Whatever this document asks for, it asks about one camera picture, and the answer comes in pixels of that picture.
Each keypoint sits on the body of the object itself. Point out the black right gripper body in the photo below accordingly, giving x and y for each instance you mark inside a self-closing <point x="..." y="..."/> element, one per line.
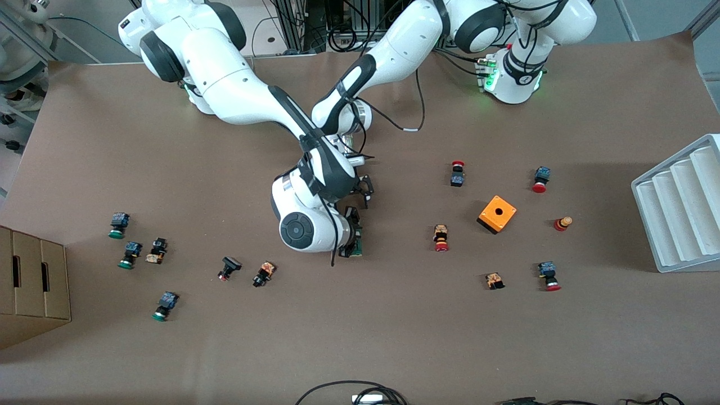
<point x="352" y="232"/>

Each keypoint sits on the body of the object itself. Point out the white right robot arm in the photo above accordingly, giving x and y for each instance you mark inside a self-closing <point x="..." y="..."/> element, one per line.
<point x="225" y="84"/>

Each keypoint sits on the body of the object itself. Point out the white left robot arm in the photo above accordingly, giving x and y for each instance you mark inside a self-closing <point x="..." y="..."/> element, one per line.
<point x="405" y="50"/>

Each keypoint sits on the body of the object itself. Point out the red emergency stop orange block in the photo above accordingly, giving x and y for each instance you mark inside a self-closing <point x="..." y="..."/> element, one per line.
<point x="441" y="237"/>

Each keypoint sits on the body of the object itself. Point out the black round button orange block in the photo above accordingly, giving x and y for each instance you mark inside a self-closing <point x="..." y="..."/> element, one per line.
<point x="263" y="274"/>

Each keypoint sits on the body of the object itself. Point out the black square pushbutton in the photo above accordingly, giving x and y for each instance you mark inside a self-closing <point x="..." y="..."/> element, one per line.
<point x="229" y="266"/>

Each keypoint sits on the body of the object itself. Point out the orange contact block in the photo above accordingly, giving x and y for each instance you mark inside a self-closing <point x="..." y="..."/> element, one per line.
<point x="494" y="280"/>

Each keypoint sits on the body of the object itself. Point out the small white device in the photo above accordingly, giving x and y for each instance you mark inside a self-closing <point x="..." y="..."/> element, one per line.
<point x="365" y="400"/>

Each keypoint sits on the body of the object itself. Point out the green pushbutton with blue block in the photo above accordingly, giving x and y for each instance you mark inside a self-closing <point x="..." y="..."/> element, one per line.
<point x="130" y="254"/>
<point x="118" y="224"/>
<point x="165" y="305"/>

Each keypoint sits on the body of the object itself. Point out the red yellow button head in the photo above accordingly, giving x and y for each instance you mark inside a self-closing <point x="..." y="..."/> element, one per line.
<point x="562" y="223"/>

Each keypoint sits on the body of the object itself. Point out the white ridged plastic tray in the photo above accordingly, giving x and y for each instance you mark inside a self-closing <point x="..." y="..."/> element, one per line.
<point x="675" y="208"/>

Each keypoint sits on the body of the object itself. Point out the grey metal bar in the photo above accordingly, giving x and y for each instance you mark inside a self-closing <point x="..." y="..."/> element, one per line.
<point x="627" y="21"/>

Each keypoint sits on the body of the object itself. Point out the brown cardboard box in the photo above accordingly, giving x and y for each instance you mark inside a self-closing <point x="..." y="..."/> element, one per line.
<point x="34" y="298"/>

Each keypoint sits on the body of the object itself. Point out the black knob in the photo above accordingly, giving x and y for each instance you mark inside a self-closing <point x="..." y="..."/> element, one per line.
<point x="7" y="119"/>
<point x="12" y="145"/>

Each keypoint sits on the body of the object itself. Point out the grey metal machine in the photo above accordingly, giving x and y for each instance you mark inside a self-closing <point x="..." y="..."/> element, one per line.
<point x="22" y="62"/>

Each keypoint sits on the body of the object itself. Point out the aluminium profile bar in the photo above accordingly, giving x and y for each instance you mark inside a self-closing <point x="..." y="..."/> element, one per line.
<point x="707" y="17"/>

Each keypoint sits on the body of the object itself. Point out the orange button enclosure box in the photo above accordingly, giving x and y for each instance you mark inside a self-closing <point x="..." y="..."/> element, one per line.
<point x="488" y="216"/>

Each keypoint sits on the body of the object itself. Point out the aluminium frame post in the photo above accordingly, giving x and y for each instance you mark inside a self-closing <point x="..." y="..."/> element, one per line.
<point x="298" y="28"/>

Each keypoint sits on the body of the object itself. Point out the black switch with orange block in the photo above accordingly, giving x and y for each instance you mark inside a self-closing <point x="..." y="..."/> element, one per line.
<point x="157" y="251"/>

